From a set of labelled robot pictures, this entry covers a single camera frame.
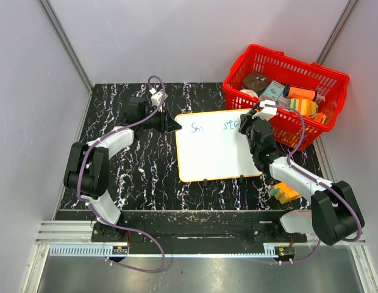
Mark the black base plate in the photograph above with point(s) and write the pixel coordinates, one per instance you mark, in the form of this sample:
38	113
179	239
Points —
256	226

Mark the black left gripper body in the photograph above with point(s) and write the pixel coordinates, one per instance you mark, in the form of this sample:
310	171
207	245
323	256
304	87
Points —
156	122

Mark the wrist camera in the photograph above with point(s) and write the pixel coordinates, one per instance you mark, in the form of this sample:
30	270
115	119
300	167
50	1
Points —
158	97
266	110

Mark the orange sponge package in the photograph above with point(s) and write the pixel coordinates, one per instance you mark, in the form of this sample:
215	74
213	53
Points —
283	193

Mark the small orange box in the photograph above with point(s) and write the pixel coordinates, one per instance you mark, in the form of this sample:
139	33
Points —
319	118

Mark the red plastic shopping basket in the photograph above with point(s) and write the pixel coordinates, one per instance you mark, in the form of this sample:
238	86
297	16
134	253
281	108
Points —
289	126

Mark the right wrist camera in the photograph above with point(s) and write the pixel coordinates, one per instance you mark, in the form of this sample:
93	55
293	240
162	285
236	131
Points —
266	110

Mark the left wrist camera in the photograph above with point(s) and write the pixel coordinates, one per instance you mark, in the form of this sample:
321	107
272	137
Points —
158	97

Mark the yellow framed whiteboard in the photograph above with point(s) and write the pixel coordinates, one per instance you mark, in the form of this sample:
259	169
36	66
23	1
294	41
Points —
209	147

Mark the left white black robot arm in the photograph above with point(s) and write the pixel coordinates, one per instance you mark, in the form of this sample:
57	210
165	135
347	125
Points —
87	170

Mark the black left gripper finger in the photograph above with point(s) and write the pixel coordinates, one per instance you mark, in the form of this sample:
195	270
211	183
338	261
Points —
171	126
168	119

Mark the orange blue can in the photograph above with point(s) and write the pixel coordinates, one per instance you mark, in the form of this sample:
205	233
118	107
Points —
299	93

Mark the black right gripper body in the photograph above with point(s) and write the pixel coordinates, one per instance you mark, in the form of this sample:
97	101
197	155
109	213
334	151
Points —
249	133

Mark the teal white box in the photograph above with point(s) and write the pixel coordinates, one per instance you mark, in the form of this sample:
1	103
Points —
273	92

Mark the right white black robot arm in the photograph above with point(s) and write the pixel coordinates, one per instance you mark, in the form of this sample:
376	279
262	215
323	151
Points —
334	215

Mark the brown round package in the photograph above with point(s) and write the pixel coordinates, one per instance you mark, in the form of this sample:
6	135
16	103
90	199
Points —
256	82

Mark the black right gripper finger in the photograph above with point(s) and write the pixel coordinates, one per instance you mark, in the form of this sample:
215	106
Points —
247	116
244	125

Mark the white round lid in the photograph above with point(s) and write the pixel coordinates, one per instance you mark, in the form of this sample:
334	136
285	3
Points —
251	93

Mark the yellow green sponge pack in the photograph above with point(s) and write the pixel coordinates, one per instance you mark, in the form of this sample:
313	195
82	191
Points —
304	106

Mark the white slotted cable duct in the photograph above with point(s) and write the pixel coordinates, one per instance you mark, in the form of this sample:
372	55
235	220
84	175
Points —
179	249

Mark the white blue whiteboard marker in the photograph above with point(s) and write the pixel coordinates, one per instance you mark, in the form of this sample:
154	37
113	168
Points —
254	110

